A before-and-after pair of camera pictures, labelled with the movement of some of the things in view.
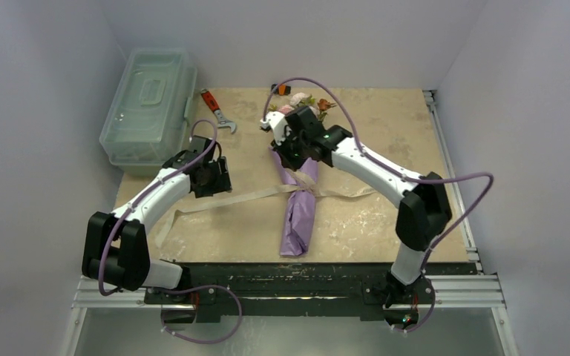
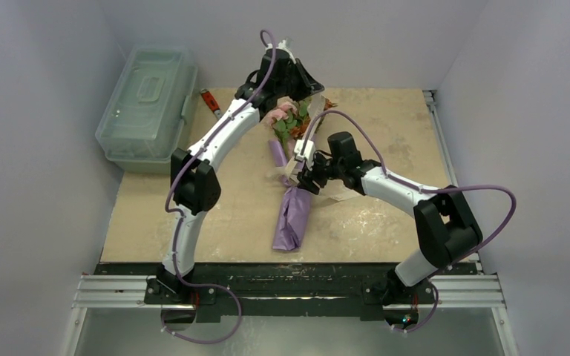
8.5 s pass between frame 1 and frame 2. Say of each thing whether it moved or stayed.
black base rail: stayed
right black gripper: moved
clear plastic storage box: stayed
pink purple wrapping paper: moved
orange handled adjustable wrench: stayed
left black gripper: moved
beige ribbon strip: moved
